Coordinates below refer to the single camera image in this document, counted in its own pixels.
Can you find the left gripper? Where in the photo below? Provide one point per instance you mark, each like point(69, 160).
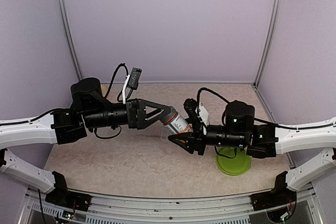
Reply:
point(140, 121)

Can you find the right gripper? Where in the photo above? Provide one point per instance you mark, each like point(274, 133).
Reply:
point(190, 137)

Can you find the orange label pill bottle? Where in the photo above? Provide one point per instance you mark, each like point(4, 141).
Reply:
point(177, 124)

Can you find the grey bottle cap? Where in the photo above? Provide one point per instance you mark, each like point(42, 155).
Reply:
point(169, 117)

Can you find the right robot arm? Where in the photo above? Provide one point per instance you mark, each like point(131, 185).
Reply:
point(261, 139)

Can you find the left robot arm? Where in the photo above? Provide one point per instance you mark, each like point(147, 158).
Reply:
point(89, 111)

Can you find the beige wooden plate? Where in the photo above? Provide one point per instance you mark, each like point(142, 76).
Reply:
point(104, 90)

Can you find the green plate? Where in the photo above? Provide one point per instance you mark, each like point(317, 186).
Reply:
point(232, 161)

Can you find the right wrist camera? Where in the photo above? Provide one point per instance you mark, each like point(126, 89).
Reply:
point(195, 112)

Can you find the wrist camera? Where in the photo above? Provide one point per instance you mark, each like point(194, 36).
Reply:
point(131, 82)
point(195, 112)

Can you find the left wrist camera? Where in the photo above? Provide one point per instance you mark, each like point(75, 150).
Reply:
point(131, 82)

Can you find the front aluminium rail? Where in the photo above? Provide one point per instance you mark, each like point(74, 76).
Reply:
point(223, 209)

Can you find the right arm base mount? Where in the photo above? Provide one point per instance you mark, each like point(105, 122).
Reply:
point(278, 196)

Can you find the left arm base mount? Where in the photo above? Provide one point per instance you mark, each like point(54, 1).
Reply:
point(69, 199)

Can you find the left aluminium frame post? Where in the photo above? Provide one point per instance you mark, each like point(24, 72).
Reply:
point(69, 39)

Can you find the aluminium frame post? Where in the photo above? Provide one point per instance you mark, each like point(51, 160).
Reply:
point(267, 46)
point(69, 39)

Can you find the right aluminium frame post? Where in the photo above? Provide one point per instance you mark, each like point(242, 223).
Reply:
point(267, 46)

